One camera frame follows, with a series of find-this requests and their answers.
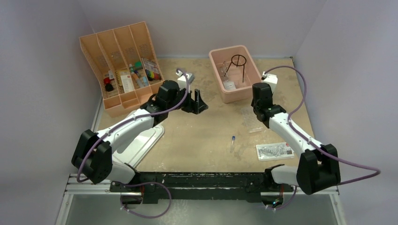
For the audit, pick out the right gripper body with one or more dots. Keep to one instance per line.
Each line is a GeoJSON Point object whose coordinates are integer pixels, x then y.
{"type": "Point", "coordinates": [253, 104]}

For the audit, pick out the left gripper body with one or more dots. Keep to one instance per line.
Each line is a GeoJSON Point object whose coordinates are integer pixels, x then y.
{"type": "Point", "coordinates": [191, 106]}

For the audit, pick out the white test tube rack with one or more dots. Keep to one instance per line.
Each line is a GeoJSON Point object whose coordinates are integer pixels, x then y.
{"type": "Point", "coordinates": [250, 120]}

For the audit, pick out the blue capped test tube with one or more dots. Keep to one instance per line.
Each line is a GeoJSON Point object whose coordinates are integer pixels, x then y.
{"type": "Point", "coordinates": [232, 143]}

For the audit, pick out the metal crucible tongs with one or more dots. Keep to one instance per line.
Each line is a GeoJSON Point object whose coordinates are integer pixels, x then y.
{"type": "Point", "coordinates": [223, 70]}

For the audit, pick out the white plastic lid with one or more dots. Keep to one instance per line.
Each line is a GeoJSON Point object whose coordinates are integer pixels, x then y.
{"type": "Point", "coordinates": [134, 151]}

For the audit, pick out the small white packet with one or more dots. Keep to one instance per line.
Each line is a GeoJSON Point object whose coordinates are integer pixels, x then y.
{"type": "Point", "coordinates": [229, 85]}

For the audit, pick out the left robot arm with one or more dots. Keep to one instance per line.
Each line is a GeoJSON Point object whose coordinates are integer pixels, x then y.
{"type": "Point", "coordinates": [93, 156]}

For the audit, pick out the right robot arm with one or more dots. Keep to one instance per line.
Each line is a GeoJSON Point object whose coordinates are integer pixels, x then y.
{"type": "Point", "coordinates": [317, 169]}

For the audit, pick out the colourful markers set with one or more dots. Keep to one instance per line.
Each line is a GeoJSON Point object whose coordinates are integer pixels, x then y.
{"type": "Point", "coordinates": [152, 76]}

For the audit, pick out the pink plastic bin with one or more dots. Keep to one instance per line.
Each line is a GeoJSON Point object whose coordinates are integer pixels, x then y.
{"type": "Point", "coordinates": [243, 89]}

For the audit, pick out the white box in organizer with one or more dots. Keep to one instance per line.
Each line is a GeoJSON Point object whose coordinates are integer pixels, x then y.
{"type": "Point", "coordinates": [127, 83]}

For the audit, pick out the black metal tripod stand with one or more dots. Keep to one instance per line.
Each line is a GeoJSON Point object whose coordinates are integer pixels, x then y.
{"type": "Point", "coordinates": [239, 62]}

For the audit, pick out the white labelled package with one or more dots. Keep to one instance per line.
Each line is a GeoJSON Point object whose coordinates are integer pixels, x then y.
{"type": "Point", "coordinates": [275, 151]}

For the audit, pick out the peach file organizer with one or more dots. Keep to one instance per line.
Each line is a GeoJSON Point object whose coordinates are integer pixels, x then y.
{"type": "Point", "coordinates": [126, 50]}

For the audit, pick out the red black bottle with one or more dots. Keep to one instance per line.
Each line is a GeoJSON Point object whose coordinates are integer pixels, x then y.
{"type": "Point", "coordinates": [107, 84]}

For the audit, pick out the black mounting base rail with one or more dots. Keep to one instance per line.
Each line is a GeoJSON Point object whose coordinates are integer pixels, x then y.
{"type": "Point", "coordinates": [252, 187]}

